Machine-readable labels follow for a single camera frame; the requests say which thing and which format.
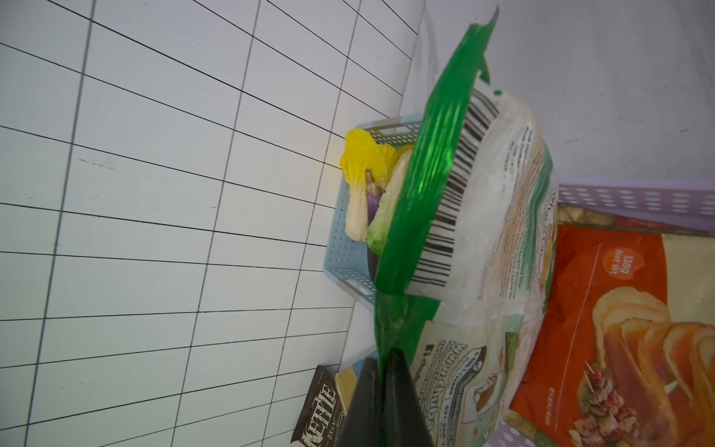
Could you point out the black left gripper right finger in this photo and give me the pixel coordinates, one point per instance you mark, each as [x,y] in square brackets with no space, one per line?
[403,423]

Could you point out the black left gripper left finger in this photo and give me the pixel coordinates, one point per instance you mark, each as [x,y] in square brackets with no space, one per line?
[361,426]

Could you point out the brown Kettle chips bag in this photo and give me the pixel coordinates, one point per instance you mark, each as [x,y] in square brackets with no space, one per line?
[323,413]

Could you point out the green Chuba cassava chips bag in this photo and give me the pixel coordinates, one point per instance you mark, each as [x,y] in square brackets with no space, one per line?
[463,282]

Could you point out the beige cassava chips bag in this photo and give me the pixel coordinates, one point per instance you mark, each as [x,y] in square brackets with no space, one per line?
[614,335]

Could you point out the blue kettle cooked chips bag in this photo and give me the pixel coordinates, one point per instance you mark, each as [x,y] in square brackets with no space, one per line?
[346,383]

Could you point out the green sour cream chips bag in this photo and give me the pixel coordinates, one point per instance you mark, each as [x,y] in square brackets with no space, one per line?
[570,215]

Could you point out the light blue perforated basket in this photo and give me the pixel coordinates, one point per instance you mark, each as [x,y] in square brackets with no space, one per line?
[347,263]

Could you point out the purple perforated basket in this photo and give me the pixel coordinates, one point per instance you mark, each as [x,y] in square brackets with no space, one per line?
[637,201]

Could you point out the green toy napa cabbage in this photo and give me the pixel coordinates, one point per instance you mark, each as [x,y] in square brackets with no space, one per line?
[379,227]

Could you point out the white toy cabbage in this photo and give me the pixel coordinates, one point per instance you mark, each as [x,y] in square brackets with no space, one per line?
[357,213]

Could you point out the yellow toy cabbage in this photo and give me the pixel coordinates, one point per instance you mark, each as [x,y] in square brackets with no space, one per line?
[364,155]

